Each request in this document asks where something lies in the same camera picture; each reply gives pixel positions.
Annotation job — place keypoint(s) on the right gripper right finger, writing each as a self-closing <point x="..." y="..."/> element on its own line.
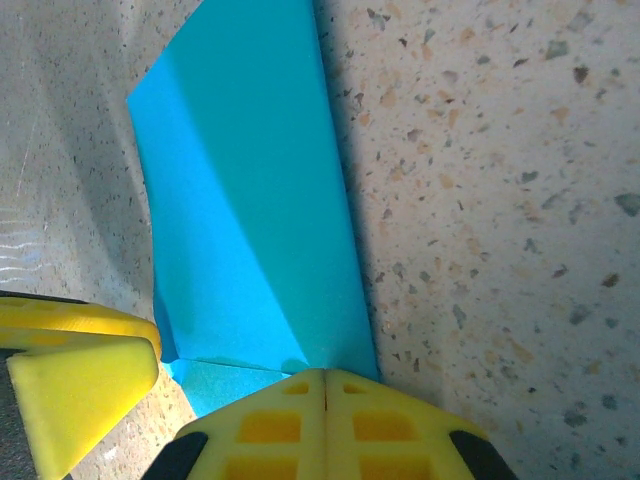
<point x="390" y="430"/>

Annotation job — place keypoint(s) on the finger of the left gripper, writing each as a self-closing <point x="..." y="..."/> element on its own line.
<point x="75" y="320"/>
<point x="85" y="395"/>

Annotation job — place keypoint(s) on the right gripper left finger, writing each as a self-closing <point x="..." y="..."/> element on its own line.
<point x="270" y="430"/>

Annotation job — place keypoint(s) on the blue cloth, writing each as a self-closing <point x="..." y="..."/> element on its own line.
<point x="240" y="175"/>

